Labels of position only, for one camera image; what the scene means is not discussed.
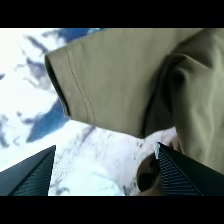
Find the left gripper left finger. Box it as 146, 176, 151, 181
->
0, 145, 57, 197

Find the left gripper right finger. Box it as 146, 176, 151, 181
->
156, 141, 224, 197

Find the brown T-shirt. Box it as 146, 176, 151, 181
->
44, 27, 224, 197

